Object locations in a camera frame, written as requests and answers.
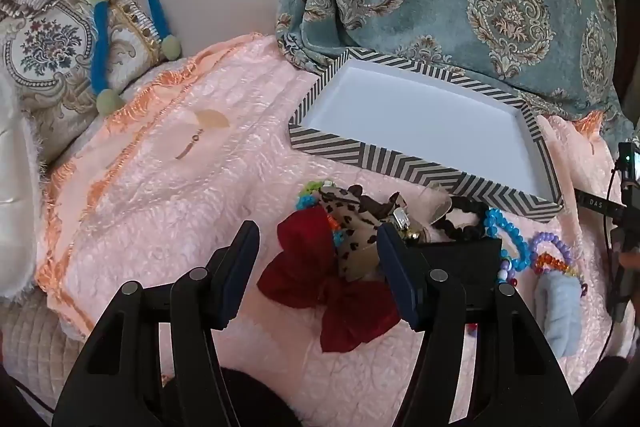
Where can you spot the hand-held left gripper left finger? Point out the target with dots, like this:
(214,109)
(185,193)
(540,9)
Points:
(235,279)

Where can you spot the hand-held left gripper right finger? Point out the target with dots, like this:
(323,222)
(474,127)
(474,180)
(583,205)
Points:
(400,284)

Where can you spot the white satin pillow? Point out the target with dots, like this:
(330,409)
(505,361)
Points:
(15,187)

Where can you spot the gold metal hair clip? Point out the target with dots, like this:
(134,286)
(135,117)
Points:
(410,227)

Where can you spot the beige quilted mat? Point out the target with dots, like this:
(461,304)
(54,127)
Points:
(30,347)

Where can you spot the red satin hair bow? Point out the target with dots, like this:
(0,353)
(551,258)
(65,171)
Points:
(310,267)

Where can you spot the black fabric hair band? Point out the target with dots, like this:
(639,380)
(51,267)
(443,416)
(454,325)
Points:
(465,254)

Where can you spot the leopard print hair bow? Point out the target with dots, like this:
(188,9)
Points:
(357,227)

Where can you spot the floral embroidered cushion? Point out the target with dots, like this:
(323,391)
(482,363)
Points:
(45,47)

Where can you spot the zigzag striped cardboard box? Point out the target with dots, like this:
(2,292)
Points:
(400,107)

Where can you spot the pink textured bedspread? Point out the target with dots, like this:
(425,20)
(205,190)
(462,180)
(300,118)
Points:
(175,207)

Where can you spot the light blue fuzzy hair band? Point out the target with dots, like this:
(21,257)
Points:
(557,312)

